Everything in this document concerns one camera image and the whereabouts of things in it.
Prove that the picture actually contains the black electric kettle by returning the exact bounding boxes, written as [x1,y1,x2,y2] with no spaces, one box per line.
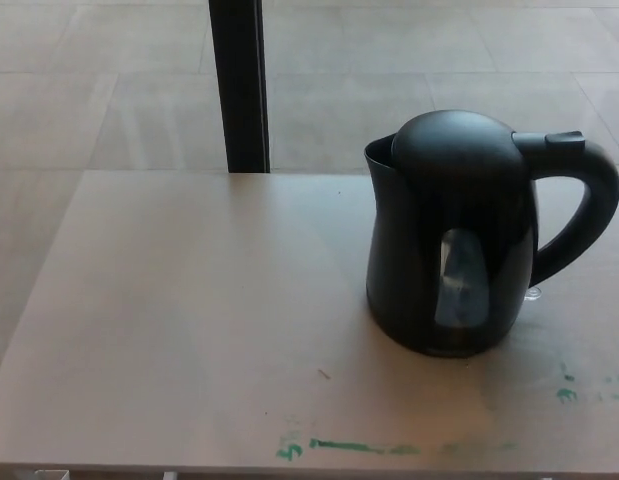
[363,109,619,358]

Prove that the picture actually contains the black vertical post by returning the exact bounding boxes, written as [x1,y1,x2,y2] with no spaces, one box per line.
[207,0,272,174]

